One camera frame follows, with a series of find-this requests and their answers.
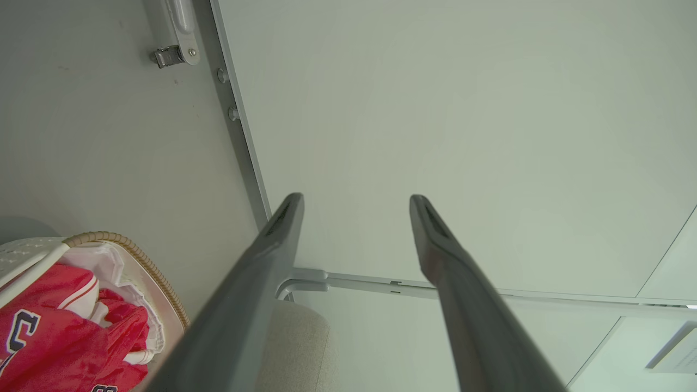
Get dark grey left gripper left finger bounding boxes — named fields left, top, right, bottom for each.
left=144, top=192, right=304, bottom=392

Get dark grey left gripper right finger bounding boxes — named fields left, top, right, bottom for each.
left=409, top=194, right=567, bottom=392

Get red shirt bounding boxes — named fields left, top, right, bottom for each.
left=0, top=264, right=150, bottom=392

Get grey fabric sofa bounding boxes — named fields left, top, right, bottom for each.
left=256, top=298, right=339, bottom=392

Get white laundry basket brown rim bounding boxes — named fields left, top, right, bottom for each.
left=0, top=231, right=190, bottom=392

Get grey metal leg with caster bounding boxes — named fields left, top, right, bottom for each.
left=143, top=0, right=201, bottom=69

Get grey metal partition frame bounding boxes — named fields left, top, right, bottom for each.
left=209, top=0, right=697, bottom=320

